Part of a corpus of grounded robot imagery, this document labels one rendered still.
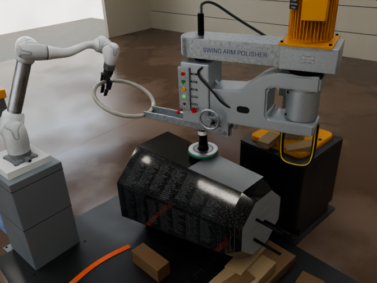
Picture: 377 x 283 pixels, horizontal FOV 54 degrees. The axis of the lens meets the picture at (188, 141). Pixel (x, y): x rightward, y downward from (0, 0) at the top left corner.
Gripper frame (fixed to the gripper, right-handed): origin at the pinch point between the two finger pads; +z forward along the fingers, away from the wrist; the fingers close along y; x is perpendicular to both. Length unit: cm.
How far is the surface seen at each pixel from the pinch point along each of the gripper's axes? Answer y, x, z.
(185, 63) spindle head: 66, 0, -65
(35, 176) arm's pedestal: 27, -72, 38
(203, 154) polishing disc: 99, 11, -8
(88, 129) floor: -114, 92, 162
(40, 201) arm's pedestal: 35, -71, 58
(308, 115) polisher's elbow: 144, 24, -72
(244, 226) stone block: 154, -9, -3
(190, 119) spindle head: 82, 4, -30
